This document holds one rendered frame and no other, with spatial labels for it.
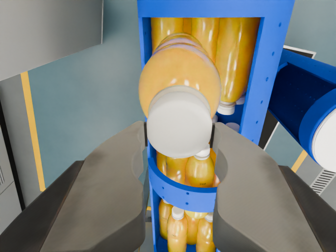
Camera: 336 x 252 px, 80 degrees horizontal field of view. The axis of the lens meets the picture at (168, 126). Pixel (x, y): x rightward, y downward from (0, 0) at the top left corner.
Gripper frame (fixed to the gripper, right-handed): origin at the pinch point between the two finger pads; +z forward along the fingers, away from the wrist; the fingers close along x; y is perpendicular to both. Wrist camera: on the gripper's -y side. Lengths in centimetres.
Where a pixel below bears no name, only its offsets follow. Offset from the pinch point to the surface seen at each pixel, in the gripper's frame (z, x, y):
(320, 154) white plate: 41, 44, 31
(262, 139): 129, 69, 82
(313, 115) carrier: 45, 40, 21
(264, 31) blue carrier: 22.7, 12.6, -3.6
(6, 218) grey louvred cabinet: 118, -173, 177
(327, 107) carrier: 43, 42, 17
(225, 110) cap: 31.1, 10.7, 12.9
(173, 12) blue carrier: 23.1, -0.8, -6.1
